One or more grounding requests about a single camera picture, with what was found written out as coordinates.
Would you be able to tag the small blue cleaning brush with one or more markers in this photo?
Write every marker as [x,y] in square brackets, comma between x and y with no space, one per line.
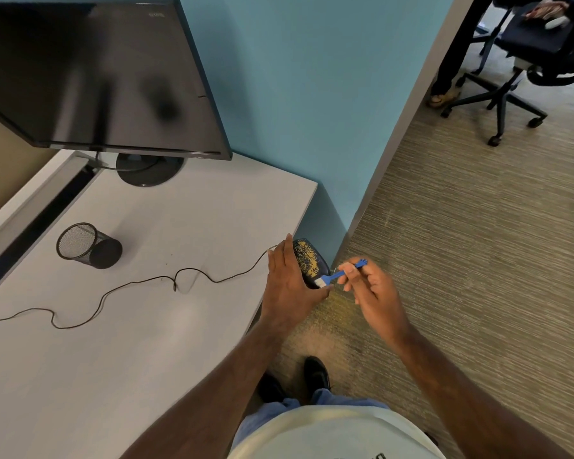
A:
[347,272]

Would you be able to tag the person's black right shoe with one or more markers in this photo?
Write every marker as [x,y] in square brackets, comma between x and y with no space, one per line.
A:
[317,373]

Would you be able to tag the person's black left shoe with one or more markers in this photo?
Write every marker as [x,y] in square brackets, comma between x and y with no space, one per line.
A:
[270,388]

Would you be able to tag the person's blue jeans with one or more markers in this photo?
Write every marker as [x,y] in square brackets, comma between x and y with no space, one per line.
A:
[325,400]

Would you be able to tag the person's white shirt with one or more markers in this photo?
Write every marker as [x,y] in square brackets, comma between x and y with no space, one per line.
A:
[335,434]

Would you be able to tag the round black monitor stand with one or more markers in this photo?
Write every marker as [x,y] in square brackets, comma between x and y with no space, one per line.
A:
[148,174]

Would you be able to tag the person's right thumb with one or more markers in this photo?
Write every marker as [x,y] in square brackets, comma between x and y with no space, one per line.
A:
[353,283]

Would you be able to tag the person's left forearm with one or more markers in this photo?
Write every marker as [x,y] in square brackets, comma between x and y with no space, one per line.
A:
[220,396]

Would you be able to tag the black mesh pen cup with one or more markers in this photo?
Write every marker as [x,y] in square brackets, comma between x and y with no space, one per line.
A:
[98,250]

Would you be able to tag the person's left hand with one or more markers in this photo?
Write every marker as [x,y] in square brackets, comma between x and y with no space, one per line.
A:
[284,286]

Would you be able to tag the person's right hand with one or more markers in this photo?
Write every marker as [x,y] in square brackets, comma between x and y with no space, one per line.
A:
[380,301]

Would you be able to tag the person's black shoe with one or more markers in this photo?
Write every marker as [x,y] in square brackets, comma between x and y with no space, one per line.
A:
[270,388]
[317,373]

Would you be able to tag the person's right forearm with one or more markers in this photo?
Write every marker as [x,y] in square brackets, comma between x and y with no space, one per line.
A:
[468,401]

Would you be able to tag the black wheeled office chair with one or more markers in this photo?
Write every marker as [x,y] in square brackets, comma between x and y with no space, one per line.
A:
[535,47]

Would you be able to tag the black mouse with yellow grains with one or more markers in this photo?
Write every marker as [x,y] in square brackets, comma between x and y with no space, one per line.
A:
[311,262]

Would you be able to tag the black computer monitor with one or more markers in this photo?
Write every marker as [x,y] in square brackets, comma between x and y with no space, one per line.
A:
[100,71]

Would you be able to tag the person's left thumb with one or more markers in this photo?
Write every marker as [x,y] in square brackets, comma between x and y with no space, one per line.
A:
[321,293]

